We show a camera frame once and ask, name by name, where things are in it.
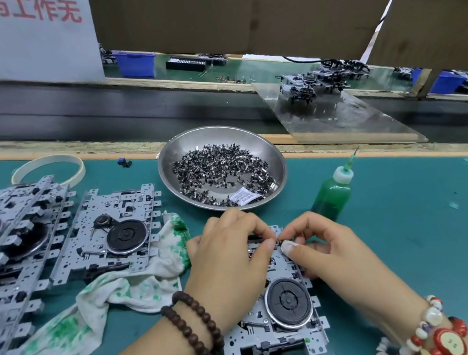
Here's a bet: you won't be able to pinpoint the person's right hand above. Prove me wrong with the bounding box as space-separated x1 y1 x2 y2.
273 197 423 343

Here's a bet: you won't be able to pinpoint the person's left hand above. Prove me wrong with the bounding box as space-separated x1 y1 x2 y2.
174 202 289 340

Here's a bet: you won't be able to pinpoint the green glue squeeze bottle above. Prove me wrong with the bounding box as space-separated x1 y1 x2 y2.
303 146 370 224

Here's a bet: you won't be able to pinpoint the pile of small metal parts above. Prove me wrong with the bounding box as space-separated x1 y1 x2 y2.
169 135 280 213

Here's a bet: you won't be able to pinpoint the round metal bowl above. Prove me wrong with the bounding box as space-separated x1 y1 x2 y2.
152 115 293 223

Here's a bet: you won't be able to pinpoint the finished mechanisms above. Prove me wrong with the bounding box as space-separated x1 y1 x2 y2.
274 52 373 108

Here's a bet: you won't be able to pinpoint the black conveyor belt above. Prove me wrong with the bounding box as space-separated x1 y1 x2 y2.
0 0 468 215

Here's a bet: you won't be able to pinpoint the clear plastic sheet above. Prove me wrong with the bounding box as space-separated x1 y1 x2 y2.
253 58 430 167

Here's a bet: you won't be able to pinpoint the white green-stained cloth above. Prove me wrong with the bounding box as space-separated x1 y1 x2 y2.
0 210 211 355

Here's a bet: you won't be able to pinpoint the black flat box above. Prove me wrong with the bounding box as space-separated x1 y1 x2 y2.
165 52 210 77

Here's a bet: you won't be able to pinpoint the blue plastic bin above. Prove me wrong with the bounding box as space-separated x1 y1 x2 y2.
427 65 468 98
114 45 160 83

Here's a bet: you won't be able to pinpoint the brown cardboard panel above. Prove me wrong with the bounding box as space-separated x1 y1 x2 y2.
89 0 468 134

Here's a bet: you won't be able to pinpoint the white paper sign red text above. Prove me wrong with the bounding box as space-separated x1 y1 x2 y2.
0 0 106 95

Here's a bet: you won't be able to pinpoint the brown bead bracelet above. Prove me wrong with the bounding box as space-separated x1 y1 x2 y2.
157 285 227 355

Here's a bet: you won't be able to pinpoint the red white bead bracelet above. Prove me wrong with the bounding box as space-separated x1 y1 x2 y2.
367 288 468 355

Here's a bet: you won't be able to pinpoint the white tape ring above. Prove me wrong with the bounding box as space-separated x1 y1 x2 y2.
8 150 89 196

